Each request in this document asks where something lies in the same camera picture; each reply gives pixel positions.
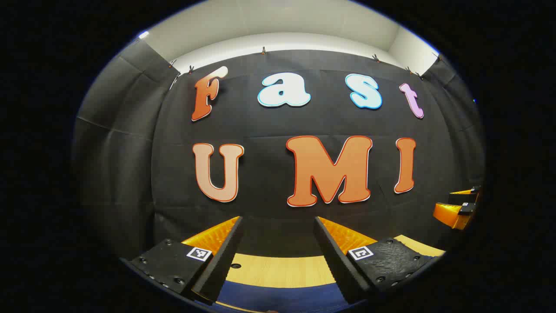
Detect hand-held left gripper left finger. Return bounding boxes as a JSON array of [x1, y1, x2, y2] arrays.
[[124, 216, 244, 303]]

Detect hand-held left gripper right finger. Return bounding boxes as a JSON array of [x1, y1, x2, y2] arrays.
[[314, 216, 437, 304]]

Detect blue denim jeans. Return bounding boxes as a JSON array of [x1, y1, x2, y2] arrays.
[[216, 280, 344, 312]]

